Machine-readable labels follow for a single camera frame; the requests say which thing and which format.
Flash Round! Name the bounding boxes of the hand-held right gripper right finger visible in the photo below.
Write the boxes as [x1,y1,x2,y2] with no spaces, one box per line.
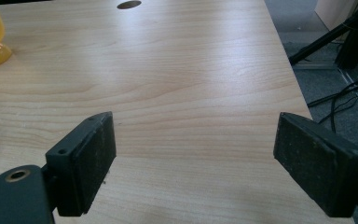
[272,111,358,218]

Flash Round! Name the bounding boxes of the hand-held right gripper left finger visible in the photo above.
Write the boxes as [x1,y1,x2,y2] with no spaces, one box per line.
[45,111,117,217]

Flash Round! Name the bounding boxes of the black metal stand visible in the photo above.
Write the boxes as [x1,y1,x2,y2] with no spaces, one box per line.
[288,0,358,105]

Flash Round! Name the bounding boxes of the black floor cable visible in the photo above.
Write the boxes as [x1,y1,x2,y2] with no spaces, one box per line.
[306,79,358,134]

